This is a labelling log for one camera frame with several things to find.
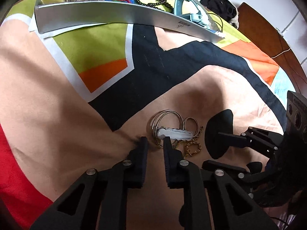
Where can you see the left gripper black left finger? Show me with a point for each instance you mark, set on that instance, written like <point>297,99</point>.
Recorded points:
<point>131,171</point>

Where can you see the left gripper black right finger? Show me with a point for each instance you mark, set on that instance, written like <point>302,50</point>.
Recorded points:
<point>179,172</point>

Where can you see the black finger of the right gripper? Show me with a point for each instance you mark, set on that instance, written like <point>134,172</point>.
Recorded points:
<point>244,140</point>
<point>238,174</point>

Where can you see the clear plastic hair clip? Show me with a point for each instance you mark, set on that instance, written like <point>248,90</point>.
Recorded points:
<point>174,134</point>

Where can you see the silver bangle rings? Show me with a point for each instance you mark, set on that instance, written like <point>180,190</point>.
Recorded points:
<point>165,126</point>

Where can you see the colourful cartoon bedspread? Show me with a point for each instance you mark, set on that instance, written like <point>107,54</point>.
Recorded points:
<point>74,104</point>

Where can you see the brown wooden headboard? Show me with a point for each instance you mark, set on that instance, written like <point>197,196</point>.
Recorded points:
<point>256,28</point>

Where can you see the pile of black clothes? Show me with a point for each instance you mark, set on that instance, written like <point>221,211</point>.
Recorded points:
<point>225,9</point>

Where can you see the silver cartoon tray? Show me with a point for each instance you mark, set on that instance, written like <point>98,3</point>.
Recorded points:
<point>52,19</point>

